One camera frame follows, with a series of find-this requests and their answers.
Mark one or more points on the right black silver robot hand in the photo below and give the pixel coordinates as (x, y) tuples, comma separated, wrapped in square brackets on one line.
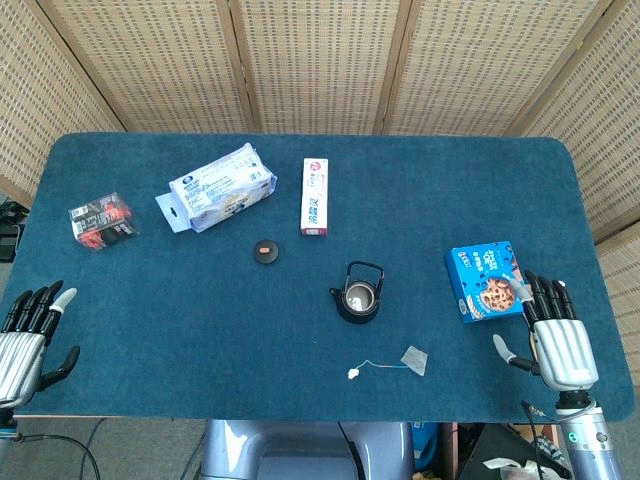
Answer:
[(562, 350)]

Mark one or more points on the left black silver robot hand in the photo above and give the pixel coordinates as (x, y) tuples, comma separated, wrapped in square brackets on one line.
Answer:
[(20, 345)]

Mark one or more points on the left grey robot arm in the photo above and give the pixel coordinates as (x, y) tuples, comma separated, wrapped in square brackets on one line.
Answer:
[(6, 422)]

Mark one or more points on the black teapot lid orange knob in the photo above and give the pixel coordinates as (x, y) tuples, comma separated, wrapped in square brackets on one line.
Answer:
[(265, 254)]

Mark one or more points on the blue cookie box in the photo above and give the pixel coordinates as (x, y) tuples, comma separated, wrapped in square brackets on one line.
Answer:
[(480, 280)]

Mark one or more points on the black equipment on floor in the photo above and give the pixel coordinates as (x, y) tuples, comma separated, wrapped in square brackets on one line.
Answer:
[(7, 235)]

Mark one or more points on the red black small packet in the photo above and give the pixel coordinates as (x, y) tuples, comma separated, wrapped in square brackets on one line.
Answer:
[(102, 222)]

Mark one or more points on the blue container under table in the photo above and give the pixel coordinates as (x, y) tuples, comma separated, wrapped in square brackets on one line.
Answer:
[(425, 445)]

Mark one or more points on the blue table mat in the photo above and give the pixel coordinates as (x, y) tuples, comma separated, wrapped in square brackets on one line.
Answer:
[(200, 325)]

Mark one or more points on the white tissue pack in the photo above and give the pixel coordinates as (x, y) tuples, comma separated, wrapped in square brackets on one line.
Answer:
[(220, 192)]

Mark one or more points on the grey robot torso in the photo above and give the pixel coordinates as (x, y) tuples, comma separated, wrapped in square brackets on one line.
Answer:
[(300, 450)]

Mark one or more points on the white pink toothpaste box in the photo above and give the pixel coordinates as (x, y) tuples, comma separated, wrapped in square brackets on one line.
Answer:
[(314, 200)]

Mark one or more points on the wicker folding screen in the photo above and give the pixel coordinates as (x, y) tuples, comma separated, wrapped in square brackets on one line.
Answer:
[(320, 65)]

